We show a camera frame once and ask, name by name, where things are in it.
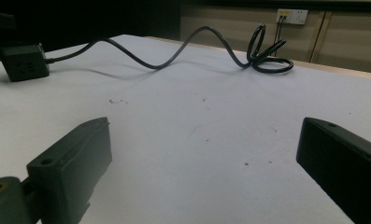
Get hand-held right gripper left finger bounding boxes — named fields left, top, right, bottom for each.
left=26, top=117, right=113, bottom=224

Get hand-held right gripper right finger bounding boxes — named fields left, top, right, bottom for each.
left=295, top=117, right=371, bottom=224

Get black power strip cube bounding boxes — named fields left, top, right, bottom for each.
left=0, top=43, right=50, bottom=83

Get black plug cables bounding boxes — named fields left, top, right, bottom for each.
left=272, top=15, right=288, bottom=58

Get white wall socket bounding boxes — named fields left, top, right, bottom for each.
left=275, top=8, right=309, bottom=26

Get black power cable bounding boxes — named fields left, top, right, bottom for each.
left=44, top=23, right=294, bottom=75

